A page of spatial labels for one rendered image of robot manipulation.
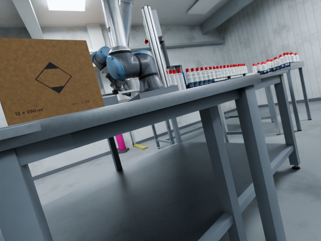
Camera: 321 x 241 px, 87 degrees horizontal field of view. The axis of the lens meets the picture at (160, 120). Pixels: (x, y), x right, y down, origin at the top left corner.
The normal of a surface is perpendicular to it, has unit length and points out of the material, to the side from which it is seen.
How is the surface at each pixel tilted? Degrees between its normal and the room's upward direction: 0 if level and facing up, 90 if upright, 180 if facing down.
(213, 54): 90
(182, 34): 90
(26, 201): 90
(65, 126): 90
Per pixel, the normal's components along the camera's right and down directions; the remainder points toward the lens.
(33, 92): 0.58, -0.08
